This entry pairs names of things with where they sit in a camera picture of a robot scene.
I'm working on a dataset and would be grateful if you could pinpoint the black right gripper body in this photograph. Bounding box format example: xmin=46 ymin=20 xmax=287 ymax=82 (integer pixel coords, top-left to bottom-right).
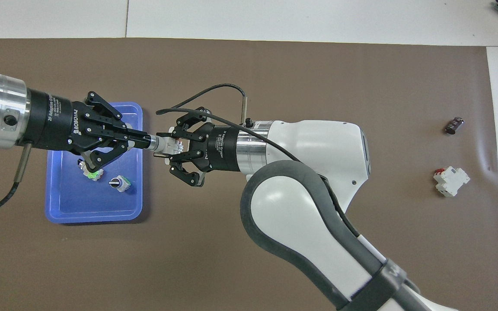
xmin=197 ymin=124 xmax=244 ymax=173

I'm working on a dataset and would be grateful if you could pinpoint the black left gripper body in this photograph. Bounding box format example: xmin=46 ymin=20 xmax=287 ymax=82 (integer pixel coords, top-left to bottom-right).
xmin=26 ymin=89 xmax=105 ymax=156

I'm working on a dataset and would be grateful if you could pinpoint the white orange selector switch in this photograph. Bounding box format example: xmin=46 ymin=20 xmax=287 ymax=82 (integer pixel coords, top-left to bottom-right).
xmin=147 ymin=134 xmax=185 ymax=157

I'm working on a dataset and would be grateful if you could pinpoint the blue plastic tray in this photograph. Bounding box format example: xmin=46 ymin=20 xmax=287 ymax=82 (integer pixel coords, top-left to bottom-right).
xmin=45 ymin=102 xmax=144 ymax=224

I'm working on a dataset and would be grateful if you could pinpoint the brown table mat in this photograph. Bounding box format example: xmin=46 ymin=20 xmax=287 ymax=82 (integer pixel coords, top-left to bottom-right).
xmin=0 ymin=38 xmax=498 ymax=311

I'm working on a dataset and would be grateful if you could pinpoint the white red circuit breaker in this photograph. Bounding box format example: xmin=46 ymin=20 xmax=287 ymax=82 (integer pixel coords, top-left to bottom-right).
xmin=433 ymin=167 xmax=471 ymax=197

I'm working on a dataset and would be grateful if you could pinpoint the small dark cylindrical component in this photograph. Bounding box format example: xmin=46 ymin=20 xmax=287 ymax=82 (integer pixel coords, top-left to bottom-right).
xmin=444 ymin=117 xmax=465 ymax=135

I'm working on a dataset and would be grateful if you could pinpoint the green pushbutton switch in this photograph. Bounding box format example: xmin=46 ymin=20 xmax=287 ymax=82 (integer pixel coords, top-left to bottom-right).
xmin=77 ymin=158 xmax=104 ymax=182

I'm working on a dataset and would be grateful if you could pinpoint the black knob selector switch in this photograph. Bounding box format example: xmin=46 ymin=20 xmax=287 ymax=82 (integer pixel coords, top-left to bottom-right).
xmin=109 ymin=175 xmax=131 ymax=193

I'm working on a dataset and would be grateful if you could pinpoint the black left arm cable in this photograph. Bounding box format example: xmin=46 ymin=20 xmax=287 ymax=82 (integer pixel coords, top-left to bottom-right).
xmin=0 ymin=143 xmax=33 ymax=217

